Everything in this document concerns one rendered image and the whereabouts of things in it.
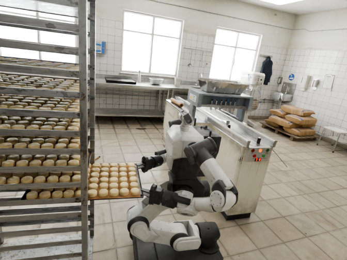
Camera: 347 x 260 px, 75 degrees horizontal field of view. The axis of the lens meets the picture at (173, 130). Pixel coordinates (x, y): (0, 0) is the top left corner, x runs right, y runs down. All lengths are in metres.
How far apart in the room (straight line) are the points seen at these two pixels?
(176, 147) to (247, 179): 1.17
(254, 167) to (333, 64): 4.74
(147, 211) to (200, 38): 4.95
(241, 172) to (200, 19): 4.42
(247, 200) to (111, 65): 4.08
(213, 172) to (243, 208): 1.43
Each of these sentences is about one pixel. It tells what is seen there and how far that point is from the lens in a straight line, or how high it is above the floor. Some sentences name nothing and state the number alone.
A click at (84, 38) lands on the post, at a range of 1.02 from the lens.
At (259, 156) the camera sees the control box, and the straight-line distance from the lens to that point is 2.22.
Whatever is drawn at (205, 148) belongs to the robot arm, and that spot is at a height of 1.09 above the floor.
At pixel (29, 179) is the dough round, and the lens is 1.32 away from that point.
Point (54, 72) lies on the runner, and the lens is 1.08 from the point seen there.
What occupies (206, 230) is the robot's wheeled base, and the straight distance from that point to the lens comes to 1.83.
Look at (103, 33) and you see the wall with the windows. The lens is 5.36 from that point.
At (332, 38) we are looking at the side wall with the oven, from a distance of 6.84.
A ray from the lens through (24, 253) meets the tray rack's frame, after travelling 2.02.
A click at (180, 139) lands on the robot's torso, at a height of 1.09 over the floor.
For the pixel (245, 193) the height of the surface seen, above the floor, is 0.34.
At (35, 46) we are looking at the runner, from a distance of 1.08.
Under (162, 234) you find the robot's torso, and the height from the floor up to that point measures 0.35.
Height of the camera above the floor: 1.53
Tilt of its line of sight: 18 degrees down
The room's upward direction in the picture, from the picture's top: 7 degrees clockwise
